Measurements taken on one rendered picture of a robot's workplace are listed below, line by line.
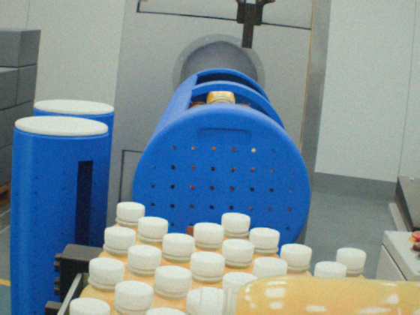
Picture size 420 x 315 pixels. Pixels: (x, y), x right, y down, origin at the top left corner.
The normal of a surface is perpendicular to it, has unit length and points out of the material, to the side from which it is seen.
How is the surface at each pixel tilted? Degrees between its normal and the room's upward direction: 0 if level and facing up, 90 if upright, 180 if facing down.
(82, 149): 90
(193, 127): 90
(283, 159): 90
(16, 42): 90
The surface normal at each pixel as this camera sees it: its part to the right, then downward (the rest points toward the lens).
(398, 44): -0.14, 0.18
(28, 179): -0.44, 0.14
